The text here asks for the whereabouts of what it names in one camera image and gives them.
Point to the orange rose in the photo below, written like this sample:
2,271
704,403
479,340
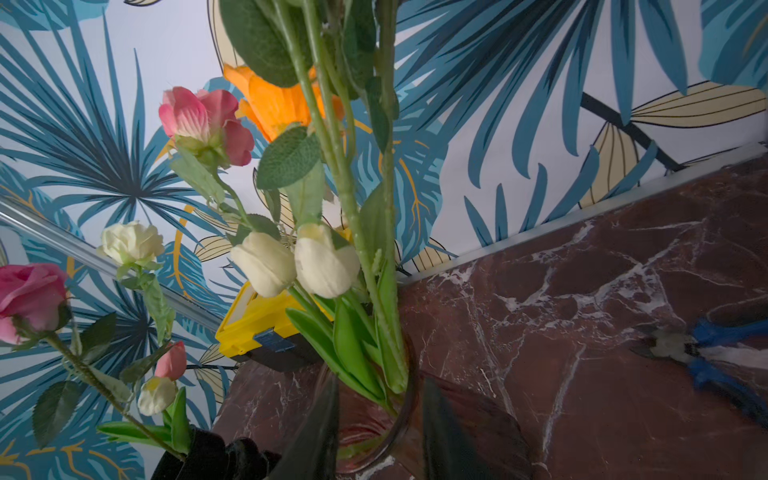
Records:
317,79

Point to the yellow black toolbox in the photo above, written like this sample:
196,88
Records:
257,328

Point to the dark red glass vase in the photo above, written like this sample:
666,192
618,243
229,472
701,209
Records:
368,434

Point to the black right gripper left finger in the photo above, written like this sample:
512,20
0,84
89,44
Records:
313,453

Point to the pink red rose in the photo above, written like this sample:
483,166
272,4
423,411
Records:
209,138

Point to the magenta rose bud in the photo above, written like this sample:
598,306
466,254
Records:
35,308

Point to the glossy black vase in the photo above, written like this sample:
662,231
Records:
211,459

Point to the cream rose stem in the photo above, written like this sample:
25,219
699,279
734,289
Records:
135,248

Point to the pink white tulips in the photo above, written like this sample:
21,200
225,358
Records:
159,395

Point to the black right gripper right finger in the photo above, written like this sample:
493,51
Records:
448,452

